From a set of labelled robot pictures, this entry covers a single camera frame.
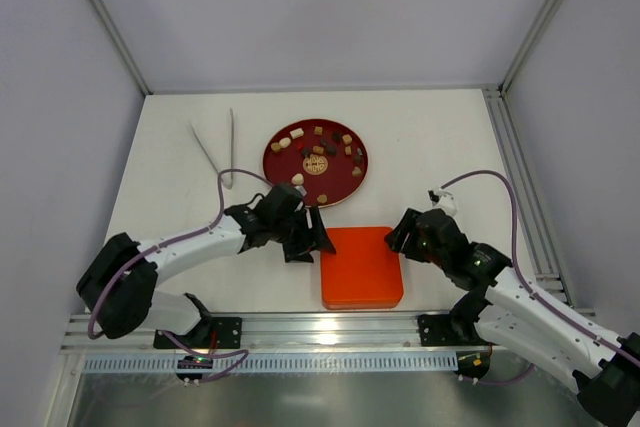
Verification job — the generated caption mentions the orange box lid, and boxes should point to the orange box lid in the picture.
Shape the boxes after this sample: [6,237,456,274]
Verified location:
[320,226,404,310]

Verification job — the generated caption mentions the metal tweezers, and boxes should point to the metal tweezers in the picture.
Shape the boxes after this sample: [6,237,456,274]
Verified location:
[188,108,236,190]

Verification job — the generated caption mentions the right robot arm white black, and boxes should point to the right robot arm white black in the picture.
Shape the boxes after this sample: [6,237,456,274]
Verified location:
[385,209,639,426]

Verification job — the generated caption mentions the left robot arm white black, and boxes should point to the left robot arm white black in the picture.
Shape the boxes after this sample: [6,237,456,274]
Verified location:
[76,183,336,349]

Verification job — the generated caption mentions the white heart chocolate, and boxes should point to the white heart chocolate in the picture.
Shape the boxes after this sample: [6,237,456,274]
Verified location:
[291,173,304,185]

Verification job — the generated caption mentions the white rectangular chocolate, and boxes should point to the white rectangular chocolate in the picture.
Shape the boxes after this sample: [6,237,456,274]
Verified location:
[290,128,304,139]

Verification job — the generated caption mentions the round dark red tray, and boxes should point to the round dark red tray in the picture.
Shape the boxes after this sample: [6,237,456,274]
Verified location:
[261,118,369,207]

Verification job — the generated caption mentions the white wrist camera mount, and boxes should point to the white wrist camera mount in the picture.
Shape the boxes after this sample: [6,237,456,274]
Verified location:
[428,188,458,217]

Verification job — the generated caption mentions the aluminium front rail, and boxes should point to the aluminium front rail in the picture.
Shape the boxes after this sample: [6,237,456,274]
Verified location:
[59,310,596,356]

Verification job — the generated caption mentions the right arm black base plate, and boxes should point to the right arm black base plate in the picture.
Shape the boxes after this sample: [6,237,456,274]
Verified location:
[416,313,490,347]

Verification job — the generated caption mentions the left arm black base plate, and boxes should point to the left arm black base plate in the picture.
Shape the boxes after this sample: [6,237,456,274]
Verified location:
[145,313,243,350]

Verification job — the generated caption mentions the slotted cable duct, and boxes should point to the slotted cable duct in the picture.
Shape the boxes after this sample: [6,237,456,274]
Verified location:
[82,351,458,374]

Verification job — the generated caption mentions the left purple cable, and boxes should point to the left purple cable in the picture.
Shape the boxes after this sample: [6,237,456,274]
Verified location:
[87,169,271,383]

